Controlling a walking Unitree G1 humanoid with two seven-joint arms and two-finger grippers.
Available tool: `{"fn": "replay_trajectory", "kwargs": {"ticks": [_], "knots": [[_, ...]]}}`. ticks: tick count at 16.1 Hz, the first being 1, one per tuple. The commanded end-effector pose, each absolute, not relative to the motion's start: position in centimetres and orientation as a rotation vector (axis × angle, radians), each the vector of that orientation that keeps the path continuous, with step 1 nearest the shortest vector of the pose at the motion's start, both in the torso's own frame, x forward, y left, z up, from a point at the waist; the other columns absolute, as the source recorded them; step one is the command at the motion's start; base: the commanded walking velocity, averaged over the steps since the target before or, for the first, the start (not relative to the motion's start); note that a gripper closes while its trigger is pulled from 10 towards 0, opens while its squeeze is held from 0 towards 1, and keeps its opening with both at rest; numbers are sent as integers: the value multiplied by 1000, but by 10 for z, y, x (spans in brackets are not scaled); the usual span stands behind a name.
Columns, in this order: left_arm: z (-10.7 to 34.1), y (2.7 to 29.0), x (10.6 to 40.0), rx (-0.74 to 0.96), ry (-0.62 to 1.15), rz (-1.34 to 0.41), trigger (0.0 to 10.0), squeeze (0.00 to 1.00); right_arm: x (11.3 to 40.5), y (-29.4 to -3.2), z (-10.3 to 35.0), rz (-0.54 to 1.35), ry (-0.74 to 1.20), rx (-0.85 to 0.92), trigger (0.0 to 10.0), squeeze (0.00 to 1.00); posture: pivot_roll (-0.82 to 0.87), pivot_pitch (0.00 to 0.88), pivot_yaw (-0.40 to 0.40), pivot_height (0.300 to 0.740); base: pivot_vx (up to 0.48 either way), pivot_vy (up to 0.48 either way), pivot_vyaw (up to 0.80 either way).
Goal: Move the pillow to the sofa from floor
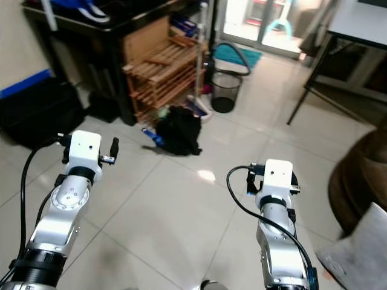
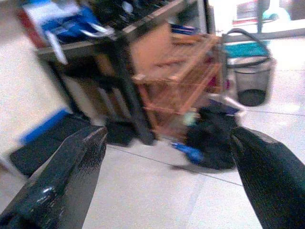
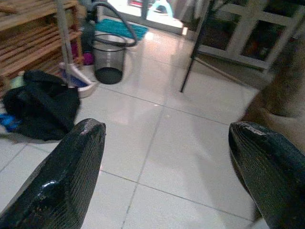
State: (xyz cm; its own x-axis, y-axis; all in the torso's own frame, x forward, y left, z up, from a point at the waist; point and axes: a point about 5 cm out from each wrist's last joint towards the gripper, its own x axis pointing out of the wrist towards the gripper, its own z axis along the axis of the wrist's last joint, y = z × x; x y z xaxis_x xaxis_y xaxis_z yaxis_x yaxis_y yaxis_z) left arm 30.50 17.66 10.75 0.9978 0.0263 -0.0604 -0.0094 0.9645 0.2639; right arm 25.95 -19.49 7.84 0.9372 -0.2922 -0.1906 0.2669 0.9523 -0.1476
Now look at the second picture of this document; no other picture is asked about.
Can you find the brown cardboard box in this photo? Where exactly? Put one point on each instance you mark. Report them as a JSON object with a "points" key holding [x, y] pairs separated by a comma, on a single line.
{"points": [[152, 47]]}

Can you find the orange wooden slat crate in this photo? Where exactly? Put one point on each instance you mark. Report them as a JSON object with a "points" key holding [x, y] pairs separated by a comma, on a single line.
{"points": [[166, 95]]}

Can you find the black plastic bag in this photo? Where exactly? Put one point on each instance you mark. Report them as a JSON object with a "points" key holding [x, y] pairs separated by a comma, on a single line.
{"points": [[209, 138]]}

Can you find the grey metal shelf rack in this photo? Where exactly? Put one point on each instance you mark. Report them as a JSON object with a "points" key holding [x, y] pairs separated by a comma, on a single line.
{"points": [[124, 71]]}

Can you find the teal cloth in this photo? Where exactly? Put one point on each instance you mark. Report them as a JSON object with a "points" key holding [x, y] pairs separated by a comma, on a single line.
{"points": [[245, 50]]}

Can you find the blue book stack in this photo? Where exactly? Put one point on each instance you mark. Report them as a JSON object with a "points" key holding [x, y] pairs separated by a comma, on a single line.
{"points": [[183, 28]]}

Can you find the red white box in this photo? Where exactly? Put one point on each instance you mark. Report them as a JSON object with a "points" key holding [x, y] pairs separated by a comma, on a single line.
{"points": [[31, 28]]}

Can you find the black mesh waste bin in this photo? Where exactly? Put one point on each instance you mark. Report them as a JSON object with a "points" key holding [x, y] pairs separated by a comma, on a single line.
{"points": [[252, 78]]}

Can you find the small blue item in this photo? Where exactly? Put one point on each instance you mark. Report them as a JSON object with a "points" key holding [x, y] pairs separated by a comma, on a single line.
{"points": [[190, 152]]}

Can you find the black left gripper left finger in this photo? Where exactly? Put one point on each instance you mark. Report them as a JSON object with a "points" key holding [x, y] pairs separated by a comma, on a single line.
{"points": [[59, 181]]}

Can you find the black equipment pile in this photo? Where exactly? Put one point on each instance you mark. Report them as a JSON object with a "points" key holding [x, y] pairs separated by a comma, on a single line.
{"points": [[114, 12]]}

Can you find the teal round object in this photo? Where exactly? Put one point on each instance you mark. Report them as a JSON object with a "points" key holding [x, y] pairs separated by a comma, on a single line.
{"points": [[271, 16]]}

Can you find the dark metal pole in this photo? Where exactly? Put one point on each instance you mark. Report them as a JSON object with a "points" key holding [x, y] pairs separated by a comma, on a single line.
{"points": [[263, 14]]}

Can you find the blue white plastic bag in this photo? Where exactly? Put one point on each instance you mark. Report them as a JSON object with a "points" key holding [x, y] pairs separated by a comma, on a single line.
{"points": [[76, 26]]}

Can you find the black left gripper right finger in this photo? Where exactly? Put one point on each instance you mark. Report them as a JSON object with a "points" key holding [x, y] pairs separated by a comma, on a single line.
{"points": [[274, 181]]}

